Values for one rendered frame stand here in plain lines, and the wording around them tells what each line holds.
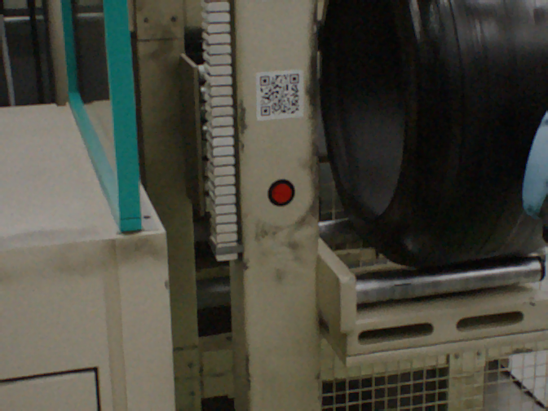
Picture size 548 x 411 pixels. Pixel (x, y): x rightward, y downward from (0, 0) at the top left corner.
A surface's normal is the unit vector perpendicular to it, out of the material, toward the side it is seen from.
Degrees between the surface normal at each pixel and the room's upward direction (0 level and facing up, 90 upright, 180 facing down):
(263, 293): 90
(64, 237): 0
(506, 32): 64
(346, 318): 90
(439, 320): 90
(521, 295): 0
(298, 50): 90
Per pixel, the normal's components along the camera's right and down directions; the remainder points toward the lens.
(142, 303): 0.25, 0.30
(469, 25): -0.05, -0.18
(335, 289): -0.97, 0.10
